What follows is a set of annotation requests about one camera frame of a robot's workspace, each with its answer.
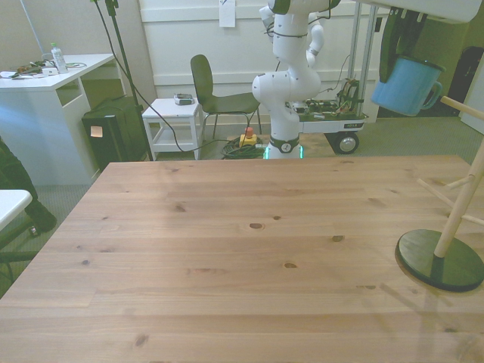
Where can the black computer tower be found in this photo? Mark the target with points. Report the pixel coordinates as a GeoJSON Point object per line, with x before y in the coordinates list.
{"type": "Point", "coordinates": [121, 132]}

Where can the black plastic chair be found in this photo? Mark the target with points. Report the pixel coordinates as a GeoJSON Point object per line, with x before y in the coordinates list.
{"type": "Point", "coordinates": [200, 79]}

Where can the white paper sheet on wall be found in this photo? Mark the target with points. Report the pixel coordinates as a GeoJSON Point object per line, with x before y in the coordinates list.
{"type": "Point", "coordinates": [227, 15]}

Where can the wooden mug tree stand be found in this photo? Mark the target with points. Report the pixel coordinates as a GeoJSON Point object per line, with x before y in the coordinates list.
{"type": "Point", "coordinates": [435, 261]}

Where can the small grey device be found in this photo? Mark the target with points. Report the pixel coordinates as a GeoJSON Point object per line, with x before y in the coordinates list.
{"type": "Point", "coordinates": [184, 99]}

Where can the black tripod pole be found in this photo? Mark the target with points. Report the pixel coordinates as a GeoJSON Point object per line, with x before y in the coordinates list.
{"type": "Point", "coordinates": [128, 70]}

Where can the white desk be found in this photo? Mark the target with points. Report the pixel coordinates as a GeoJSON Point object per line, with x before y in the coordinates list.
{"type": "Point", "coordinates": [38, 113]}

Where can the yellow emergency stop button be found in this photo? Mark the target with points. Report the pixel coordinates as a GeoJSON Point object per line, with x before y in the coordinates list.
{"type": "Point", "coordinates": [247, 140]}

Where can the small white box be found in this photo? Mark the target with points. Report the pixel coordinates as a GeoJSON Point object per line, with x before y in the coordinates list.
{"type": "Point", "coordinates": [49, 71]}

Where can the clear plastic bottle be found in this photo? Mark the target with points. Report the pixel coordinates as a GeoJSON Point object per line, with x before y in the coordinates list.
{"type": "Point", "coordinates": [59, 60]}

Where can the black bag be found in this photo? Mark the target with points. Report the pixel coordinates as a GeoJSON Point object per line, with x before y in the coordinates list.
{"type": "Point", "coordinates": [469, 75]}

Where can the white seat surface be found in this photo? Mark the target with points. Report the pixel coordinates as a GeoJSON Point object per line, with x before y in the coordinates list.
{"type": "Point", "coordinates": [11, 204]}

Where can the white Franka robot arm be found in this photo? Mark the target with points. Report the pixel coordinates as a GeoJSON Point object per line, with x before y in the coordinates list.
{"type": "Point", "coordinates": [287, 87]}

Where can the white panel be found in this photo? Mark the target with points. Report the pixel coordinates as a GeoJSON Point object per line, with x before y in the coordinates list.
{"type": "Point", "coordinates": [476, 117]}

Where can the person leg dark trousers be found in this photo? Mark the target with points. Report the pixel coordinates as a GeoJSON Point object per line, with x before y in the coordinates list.
{"type": "Point", "coordinates": [15, 174]}

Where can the white side table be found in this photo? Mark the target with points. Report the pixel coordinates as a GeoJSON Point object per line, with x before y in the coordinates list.
{"type": "Point", "coordinates": [170, 109]}

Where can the blue enamel mug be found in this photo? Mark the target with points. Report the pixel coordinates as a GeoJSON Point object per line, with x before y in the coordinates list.
{"type": "Point", "coordinates": [408, 87]}

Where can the wheeled cart with electronics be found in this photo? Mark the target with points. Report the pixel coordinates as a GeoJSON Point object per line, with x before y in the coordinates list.
{"type": "Point", "coordinates": [348, 143]}

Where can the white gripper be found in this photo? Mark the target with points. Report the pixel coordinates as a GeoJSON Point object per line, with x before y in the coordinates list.
{"type": "Point", "coordinates": [423, 7]}

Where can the orange sticky note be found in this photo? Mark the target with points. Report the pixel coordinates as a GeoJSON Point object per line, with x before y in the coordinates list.
{"type": "Point", "coordinates": [97, 131]}

